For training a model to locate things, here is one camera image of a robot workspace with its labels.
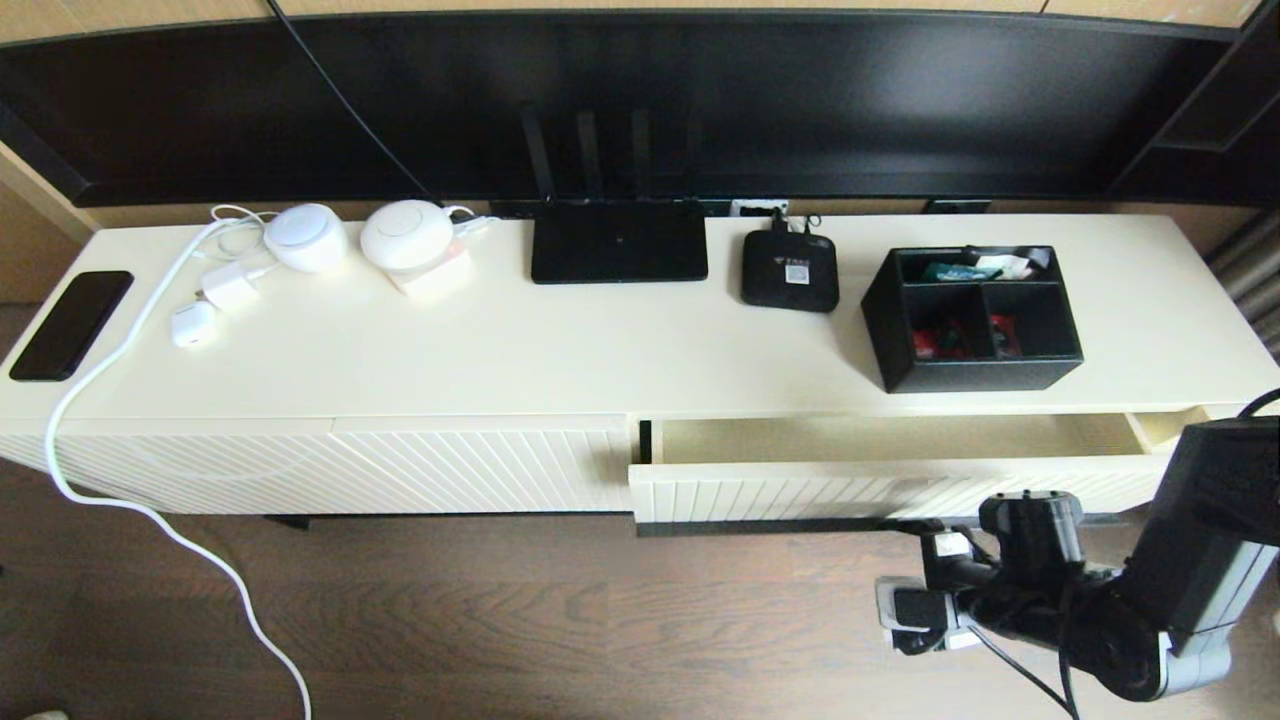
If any cream square base box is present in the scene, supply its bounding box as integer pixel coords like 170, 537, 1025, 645
385, 245, 473, 299

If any black wall shelf unit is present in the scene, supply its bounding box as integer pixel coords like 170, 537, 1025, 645
1105, 0, 1280, 209

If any cream tv cabinet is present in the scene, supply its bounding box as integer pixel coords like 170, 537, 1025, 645
0, 212, 1280, 531

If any white charger adapter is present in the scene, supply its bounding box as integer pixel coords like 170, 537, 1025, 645
198, 260, 263, 311

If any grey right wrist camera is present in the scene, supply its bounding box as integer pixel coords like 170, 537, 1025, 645
875, 577, 983, 656

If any black set-top box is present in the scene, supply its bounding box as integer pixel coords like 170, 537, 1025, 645
740, 228, 840, 314

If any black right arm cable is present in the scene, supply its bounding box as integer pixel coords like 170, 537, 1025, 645
968, 388, 1280, 720

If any thin black hanging cable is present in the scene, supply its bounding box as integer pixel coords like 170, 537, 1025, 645
264, 0, 438, 203

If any cream drawer with ribbed front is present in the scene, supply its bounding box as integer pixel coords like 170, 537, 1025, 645
628, 408, 1213, 537

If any white snack packet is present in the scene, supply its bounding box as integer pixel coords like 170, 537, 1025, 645
968, 246, 1051, 281

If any small white charger cube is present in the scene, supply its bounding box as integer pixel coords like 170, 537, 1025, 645
170, 300, 218, 348

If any black smartphone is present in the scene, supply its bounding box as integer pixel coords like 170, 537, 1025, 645
9, 270, 135, 383

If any black router with antennas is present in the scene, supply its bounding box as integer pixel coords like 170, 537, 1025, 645
520, 108, 710, 285

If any white dome shaped device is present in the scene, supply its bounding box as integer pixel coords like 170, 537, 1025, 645
359, 199, 456, 271

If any black set-top box cable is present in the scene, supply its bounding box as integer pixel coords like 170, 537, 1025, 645
765, 206, 823, 238

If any thin white charging cable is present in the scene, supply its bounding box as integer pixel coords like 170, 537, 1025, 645
207, 204, 281, 264

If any thick white power cable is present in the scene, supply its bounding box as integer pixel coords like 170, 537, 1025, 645
44, 216, 314, 720

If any grey curtain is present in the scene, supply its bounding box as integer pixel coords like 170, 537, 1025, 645
1205, 210, 1280, 361

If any white round smart speaker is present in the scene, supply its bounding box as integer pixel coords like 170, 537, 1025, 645
263, 203, 350, 274

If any black flat television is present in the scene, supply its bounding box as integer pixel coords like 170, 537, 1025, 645
0, 10, 1241, 219

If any black compartment organizer box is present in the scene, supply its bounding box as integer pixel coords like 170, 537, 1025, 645
860, 244, 1085, 394

